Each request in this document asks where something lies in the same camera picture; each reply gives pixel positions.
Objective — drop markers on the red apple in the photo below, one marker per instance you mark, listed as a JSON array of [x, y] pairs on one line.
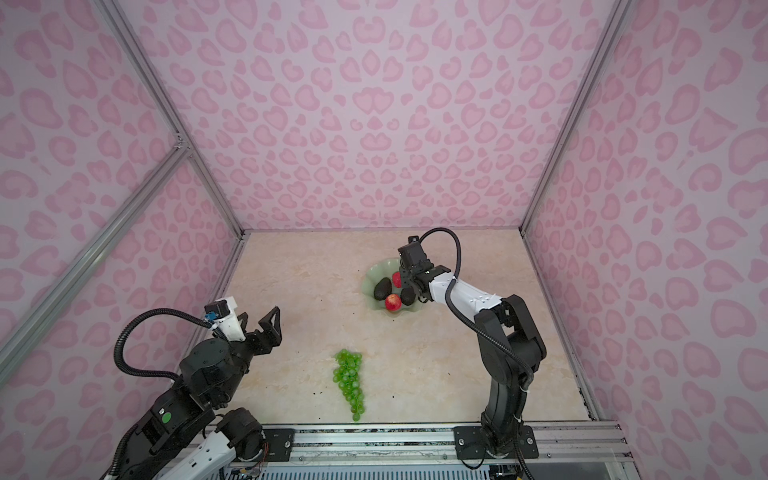
[[393, 302], [396, 280]]

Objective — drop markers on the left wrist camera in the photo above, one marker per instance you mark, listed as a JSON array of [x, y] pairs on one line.
[[221, 315]]

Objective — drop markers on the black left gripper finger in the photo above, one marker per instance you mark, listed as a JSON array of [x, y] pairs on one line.
[[270, 325], [242, 320]]

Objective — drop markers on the dark avocado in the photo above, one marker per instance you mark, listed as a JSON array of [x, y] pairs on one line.
[[408, 296], [382, 289]]

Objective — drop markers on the green grape bunch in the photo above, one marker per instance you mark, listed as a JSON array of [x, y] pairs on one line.
[[347, 377]]

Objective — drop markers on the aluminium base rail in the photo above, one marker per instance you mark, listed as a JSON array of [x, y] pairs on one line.
[[553, 450]]

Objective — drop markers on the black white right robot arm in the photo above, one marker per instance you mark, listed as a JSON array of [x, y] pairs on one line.
[[510, 345]]

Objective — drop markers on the light green scalloped fruit bowl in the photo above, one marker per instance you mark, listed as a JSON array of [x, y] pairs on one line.
[[372, 276]]

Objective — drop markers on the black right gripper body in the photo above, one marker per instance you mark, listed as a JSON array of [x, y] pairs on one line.
[[408, 276]]

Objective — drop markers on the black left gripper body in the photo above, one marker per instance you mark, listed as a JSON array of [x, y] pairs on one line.
[[253, 345]]

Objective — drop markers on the aluminium frame diagonal bar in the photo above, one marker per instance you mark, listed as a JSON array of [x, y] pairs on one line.
[[40, 317]]

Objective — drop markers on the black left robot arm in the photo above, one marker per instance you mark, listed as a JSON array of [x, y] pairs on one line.
[[188, 432]]

